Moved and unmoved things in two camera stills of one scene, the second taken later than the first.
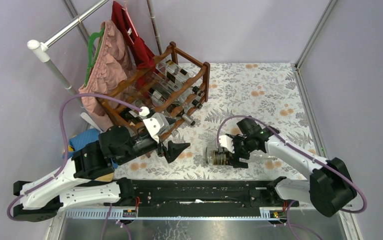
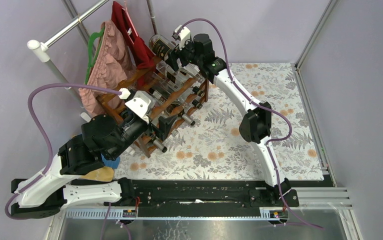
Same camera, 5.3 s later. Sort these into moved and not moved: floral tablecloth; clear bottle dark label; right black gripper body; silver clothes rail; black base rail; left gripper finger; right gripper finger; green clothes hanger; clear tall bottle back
Moved: clear bottle dark label; left gripper finger; right black gripper body; clear tall bottle back; right gripper finger
Not moved: silver clothes rail; black base rail; floral tablecloth; green clothes hanger
